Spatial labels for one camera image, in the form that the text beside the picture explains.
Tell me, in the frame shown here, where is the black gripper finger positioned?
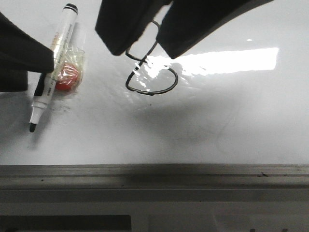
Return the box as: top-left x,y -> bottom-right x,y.
0,14 -> 54,92
95,0 -> 171,56
156,0 -> 270,59

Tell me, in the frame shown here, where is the red round magnet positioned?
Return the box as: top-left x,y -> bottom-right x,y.
55,62 -> 80,91

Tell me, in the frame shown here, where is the white black whiteboard marker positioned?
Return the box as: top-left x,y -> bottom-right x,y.
29,3 -> 78,132

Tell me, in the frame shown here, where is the clear adhesive tape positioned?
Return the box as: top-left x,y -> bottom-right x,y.
51,32 -> 85,92

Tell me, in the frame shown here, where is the grey aluminium whiteboard frame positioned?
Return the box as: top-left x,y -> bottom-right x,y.
0,164 -> 309,190

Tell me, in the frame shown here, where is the white whiteboard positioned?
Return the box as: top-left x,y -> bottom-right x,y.
0,0 -> 309,165

